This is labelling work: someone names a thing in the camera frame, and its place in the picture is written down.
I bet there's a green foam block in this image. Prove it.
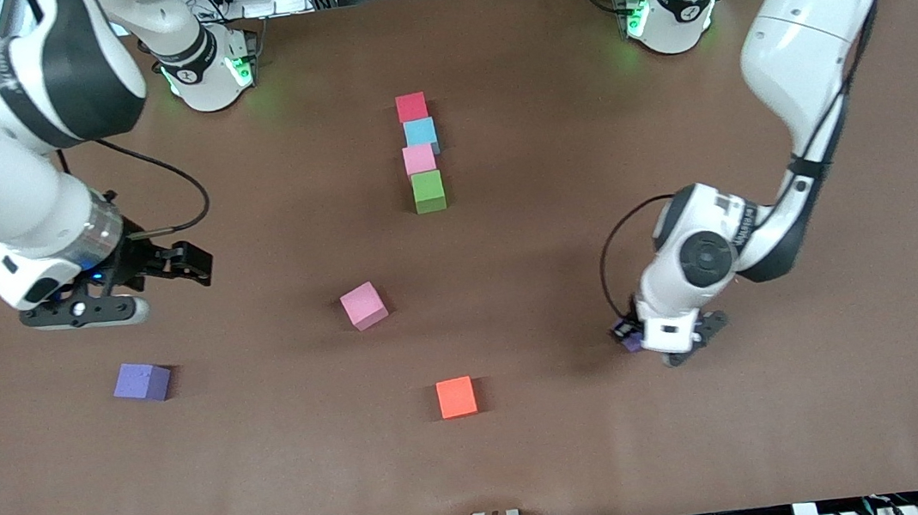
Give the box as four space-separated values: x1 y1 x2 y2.
410 168 448 215

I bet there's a pink foam block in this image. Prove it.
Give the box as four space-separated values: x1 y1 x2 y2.
402 143 438 178
337 280 391 334

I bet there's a blue foam block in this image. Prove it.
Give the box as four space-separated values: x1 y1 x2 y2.
403 116 441 158

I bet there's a red foam block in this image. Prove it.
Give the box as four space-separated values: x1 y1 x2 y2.
395 91 429 124

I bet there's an orange foam block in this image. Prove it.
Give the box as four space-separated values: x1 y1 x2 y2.
435 375 479 421

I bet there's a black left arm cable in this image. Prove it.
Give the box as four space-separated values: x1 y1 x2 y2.
591 193 690 321

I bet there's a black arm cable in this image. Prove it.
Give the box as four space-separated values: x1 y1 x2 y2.
93 127 213 243
591 193 690 321

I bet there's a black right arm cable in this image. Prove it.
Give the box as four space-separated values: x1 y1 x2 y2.
93 127 213 243

